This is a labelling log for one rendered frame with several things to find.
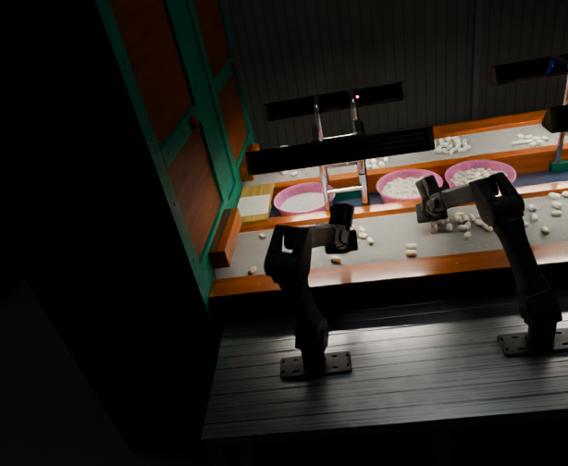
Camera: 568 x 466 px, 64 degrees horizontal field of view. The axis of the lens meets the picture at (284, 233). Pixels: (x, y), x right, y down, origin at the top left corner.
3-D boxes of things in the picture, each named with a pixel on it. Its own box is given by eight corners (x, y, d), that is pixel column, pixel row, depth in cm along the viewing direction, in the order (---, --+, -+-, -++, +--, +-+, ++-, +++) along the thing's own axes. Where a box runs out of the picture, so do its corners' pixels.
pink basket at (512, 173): (524, 205, 174) (527, 183, 169) (453, 214, 178) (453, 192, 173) (501, 176, 196) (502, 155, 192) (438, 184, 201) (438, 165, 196)
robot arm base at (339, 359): (276, 340, 127) (275, 360, 121) (347, 333, 125) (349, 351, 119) (281, 360, 131) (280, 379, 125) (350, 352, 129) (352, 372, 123)
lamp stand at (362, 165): (377, 246, 169) (367, 133, 146) (325, 251, 172) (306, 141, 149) (373, 220, 185) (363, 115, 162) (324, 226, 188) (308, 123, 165)
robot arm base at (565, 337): (497, 316, 120) (507, 335, 114) (577, 307, 117) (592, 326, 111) (495, 337, 124) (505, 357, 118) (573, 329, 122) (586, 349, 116)
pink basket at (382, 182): (456, 206, 183) (456, 185, 178) (397, 226, 178) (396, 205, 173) (420, 182, 205) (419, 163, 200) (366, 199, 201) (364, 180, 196)
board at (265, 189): (267, 221, 182) (267, 218, 181) (231, 226, 184) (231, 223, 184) (275, 184, 210) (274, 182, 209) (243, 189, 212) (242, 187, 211)
